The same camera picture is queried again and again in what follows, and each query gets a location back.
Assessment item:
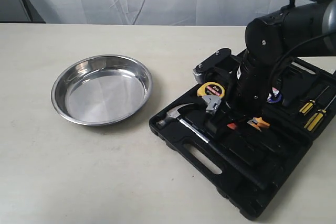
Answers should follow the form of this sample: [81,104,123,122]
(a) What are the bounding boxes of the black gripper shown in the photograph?
[226,50,274,116]

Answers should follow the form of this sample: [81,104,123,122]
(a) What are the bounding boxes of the silver adjustable wrench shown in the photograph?
[202,95,222,115]

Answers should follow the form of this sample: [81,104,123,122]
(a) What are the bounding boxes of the black plastic tool case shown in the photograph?
[149,54,335,220]

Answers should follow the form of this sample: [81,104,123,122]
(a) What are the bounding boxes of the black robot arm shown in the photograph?
[225,0,335,116]

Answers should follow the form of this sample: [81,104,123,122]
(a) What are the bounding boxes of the electrical tape roll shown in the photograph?
[267,87,282,104]

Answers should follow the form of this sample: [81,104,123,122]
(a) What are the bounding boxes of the yellow tape measure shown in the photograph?
[197,82,225,98]

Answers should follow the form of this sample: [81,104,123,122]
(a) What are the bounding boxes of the yellow black short screwdriver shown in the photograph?
[299,86,329,115]

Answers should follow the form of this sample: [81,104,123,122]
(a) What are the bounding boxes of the yellow black long screwdriver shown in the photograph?
[304,96,335,132]

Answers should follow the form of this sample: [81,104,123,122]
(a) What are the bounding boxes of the round stainless steel pan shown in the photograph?
[50,55,153,127]

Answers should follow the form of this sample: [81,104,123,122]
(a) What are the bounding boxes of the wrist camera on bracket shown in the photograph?
[193,48,232,84]

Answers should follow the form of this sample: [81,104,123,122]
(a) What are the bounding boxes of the orange handled pliers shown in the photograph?
[227,117,270,131]

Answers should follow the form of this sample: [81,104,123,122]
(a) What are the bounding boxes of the claw hammer black handle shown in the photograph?
[156,103,268,190]

